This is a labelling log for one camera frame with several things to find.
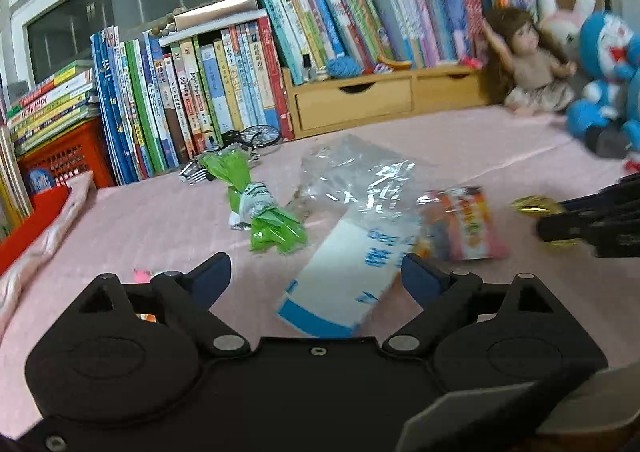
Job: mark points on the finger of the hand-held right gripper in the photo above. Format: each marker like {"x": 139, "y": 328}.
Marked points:
{"x": 615, "y": 199}
{"x": 565, "y": 229}

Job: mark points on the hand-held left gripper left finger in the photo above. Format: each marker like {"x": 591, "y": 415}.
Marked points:
{"x": 212, "y": 277}

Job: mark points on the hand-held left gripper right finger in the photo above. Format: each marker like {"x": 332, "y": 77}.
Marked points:
{"x": 420, "y": 277}

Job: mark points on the gold foil wrapper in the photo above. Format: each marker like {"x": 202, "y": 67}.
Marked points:
{"x": 532, "y": 205}

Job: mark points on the white and blue carton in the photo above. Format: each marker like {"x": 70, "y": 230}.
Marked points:
{"x": 340, "y": 277}

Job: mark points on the row of blue green books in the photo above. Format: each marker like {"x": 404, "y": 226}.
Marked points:
{"x": 200, "y": 92}

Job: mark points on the row of thin beige books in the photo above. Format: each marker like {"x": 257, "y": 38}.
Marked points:
{"x": 12, "y": 192}

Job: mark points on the stack of flat books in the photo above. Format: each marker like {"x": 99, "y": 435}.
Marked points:
{"x": 50, "y": 102}

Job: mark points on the row of books on organizer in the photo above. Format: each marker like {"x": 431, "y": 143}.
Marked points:
{"x": 400, "y": 17}

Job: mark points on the red scissors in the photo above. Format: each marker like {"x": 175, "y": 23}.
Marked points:
{"x": 632, "y": 167}

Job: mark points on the pink wrapper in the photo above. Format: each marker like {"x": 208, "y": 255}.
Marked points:
{"x": 142, "y": 276}

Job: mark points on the small colourful snack packet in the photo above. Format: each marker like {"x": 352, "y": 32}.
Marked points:
{"x": 470, "y": 227}

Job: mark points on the green silver foil wrapper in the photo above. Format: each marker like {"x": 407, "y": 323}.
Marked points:
{"x": 275, "y": 232}

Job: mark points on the clear plastic bag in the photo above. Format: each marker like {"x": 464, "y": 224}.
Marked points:
{"x": 350, "y": 172}

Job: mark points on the black miniature bicycle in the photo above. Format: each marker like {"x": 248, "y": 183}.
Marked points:
{"x": 260, "y": 134}

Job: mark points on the blue plush cat toy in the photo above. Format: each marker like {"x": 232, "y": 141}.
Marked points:
{"x": 605, "y": 47}

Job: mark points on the brown-haired doll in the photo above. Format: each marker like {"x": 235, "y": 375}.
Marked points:
{"x": 530, "y": 62}

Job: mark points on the folded pink cloth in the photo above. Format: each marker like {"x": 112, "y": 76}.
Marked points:
{"x": 45, "y": 252}

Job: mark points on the white rabbit plush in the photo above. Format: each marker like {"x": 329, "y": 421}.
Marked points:
{"x": 560, "y": 24}

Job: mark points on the wooden drawer organizer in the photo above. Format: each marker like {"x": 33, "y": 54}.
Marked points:
{"x": 350, "y": 107}

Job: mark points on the red plastic basket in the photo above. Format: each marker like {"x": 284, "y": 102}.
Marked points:
{"x": 75, "y": 152}

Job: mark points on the red tray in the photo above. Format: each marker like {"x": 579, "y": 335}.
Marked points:
{"x": 30, "y": 227}

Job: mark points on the pink flower clip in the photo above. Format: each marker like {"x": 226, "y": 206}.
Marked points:
{"x": 470, "y": 62}

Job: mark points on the blue round tin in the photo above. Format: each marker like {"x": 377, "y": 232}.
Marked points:
{"x": 41, "y": 180}

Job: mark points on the yellow red boat ornament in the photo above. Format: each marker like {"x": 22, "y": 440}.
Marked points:
{"x": 397, "y": 65}

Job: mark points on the blue yarn ball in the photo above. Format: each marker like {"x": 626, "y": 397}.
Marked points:
{"x": 344, "y": 67}

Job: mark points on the small glass bottle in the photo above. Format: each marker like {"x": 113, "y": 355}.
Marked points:
{"x": 307, "y": 69}

